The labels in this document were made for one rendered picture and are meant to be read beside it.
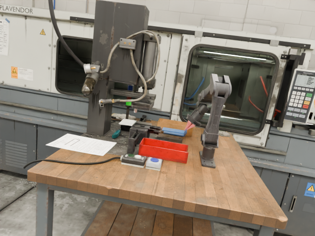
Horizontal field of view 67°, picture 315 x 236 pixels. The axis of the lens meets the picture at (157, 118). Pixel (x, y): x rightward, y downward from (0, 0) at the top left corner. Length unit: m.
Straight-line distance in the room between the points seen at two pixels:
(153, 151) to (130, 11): 0.74
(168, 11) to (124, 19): 2.88
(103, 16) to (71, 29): 0.91
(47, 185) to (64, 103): 1.35
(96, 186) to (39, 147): 1.69
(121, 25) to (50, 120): 1.35
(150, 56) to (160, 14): 2.91
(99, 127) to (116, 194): 0.60
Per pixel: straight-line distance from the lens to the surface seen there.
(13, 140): 2.75
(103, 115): 1.43
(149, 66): 1.36
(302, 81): 1.97
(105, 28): 1.40
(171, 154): 1.20
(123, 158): 1.11
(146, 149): 1.21
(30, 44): 2.51
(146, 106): 1.31
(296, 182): 2.31
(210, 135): 1.26
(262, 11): 4.21
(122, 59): 1.36
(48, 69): 2.41
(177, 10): 4.21
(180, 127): 1.66
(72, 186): 0.99
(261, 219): 0.99
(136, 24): 1.36
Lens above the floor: 1.37
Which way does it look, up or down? 13 degrees down
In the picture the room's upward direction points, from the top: 8 degrees clockwise
